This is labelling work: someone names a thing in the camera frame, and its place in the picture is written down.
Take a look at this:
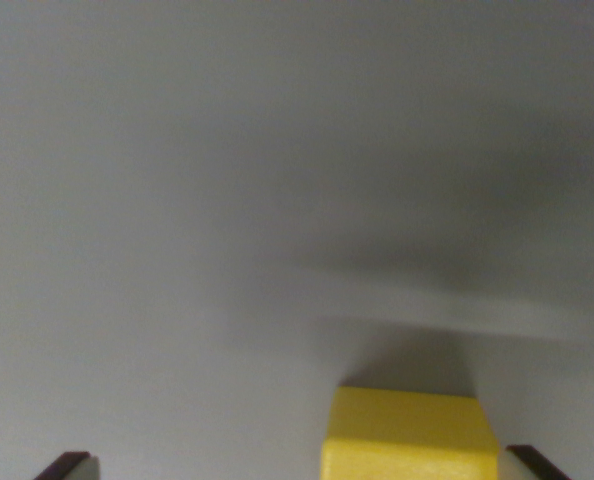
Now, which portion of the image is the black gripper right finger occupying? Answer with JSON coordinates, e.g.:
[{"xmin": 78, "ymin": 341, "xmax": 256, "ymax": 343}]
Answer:
[{"xmin": 497, "ymin": 444, "xmax": 573, "ymax": 480}]

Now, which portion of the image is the yellow cube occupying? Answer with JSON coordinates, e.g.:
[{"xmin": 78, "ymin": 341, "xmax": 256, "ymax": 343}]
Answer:
[{"xmin": 319, "ymin": 385, "xmax": 500, "ymax": 480}]

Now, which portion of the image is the grey plastic bin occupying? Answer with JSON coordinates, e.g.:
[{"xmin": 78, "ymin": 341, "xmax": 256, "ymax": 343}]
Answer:
[{"xmin": 0, "ymin": 0, "xmax": 594, "ymax": 480}]

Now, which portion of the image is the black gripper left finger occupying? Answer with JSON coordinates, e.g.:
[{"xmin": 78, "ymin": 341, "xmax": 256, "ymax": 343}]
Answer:
[{"xmin": 33, "ymin": 451, "xmax": 100, "ymax": 480}]

